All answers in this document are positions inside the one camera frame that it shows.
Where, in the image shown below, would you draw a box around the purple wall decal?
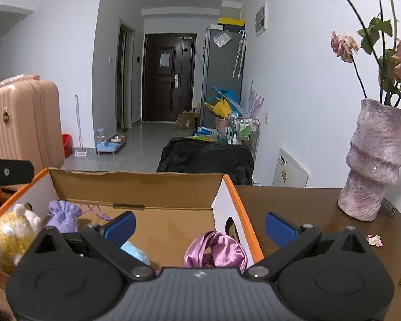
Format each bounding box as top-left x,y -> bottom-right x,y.
248,80 -> 264,117

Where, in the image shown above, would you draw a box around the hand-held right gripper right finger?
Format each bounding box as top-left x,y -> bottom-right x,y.
245,211 -> 370,281

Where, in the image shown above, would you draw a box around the dark brown entrance door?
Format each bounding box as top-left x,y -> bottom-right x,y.
142,33 -> 198,123

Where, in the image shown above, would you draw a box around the pink ribbed suitcase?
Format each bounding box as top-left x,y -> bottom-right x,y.
0,74 -> 65,176

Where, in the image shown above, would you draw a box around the red cardboard box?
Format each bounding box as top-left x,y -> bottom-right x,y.
0,167 -> 265,291

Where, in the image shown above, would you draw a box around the black cloth covered chair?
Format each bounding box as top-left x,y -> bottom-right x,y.
156,136 -> 255,186

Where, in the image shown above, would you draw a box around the white folded umbrella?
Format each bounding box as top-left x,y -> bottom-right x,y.
232,30 -> 247,79

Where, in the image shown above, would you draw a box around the blue and yellow toy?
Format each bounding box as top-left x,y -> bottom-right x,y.
204,86 -> 244,119

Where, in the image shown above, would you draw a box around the colourful paper pile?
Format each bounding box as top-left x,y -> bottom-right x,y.
187,125 -> 221,143

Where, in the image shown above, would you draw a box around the trolley cart with bottles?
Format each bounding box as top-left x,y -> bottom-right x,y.
226,110 -> 261,161

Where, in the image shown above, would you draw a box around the brown cardboard carton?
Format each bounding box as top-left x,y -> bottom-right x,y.
175,109 -> 201,130

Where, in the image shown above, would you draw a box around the pink satin bow scrunchie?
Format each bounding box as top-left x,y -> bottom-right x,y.
184,231 -> 248,273

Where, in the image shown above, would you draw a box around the purple drawstring pouch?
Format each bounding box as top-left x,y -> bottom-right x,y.
46,200 -> 107,235

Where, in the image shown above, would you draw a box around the yellow plush bear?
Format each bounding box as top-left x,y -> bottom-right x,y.
0,203 -> 42,275

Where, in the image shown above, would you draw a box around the purple textured vase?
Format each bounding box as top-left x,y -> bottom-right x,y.
337,98 -> 401,222

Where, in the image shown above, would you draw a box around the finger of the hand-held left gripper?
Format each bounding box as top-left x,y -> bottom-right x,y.
0,154 -> 35,189

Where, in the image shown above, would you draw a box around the clear plastic bag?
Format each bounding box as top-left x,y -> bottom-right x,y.
213,32 -> 233,47

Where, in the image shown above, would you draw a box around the white flat wall panel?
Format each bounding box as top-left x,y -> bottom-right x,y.
272,147 -> 310,188

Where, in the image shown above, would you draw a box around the pink bin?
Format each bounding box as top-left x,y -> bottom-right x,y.
215,116 -> 229,137

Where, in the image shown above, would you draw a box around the dark side door frame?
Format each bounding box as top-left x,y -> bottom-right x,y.
115,18 -> 136,134

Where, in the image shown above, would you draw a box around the light blue fluffy plush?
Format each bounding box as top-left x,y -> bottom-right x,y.
120,241 -> 152,266

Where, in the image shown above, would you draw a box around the pet water feeder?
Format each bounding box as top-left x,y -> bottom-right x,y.
95,128 -> 127,156

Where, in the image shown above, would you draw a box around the white floor mop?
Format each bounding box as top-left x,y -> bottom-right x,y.
74,94 -> 88,158

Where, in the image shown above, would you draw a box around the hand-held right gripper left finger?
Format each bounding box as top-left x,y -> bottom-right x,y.
29,210 -> 156,281

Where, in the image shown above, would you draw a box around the wall electrical panel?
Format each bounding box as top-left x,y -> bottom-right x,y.
255,2 -> 268,37

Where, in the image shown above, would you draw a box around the dried pink roses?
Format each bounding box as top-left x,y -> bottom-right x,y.
287,0 -> 401,134

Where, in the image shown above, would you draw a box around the grey refrigerator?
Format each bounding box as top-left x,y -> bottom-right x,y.
200,27 -> 246,134

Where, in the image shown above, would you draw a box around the yellow and black box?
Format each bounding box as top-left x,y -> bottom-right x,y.
218,17 -> 246,33

